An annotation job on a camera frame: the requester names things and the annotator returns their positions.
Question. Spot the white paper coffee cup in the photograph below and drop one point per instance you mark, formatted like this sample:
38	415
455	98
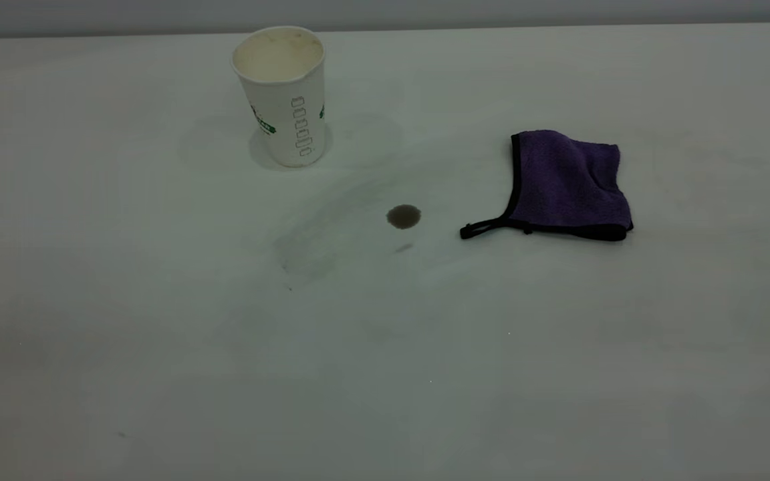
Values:
285	100

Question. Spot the brown coffee stain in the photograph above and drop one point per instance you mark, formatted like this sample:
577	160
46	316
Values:
403	216

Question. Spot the purple cloth with black trim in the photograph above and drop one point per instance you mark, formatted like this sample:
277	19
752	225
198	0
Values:
569	184

